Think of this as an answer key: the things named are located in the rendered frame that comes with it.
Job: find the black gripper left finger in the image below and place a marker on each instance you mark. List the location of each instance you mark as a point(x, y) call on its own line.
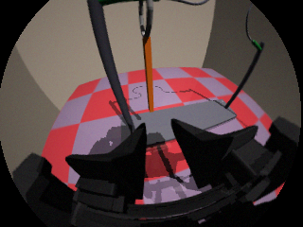
point(125, 164)

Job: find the orange handle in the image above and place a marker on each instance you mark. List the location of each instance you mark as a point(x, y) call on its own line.
point(147, 47)

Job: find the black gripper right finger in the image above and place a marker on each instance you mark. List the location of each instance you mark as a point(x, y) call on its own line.
point(204, 150)

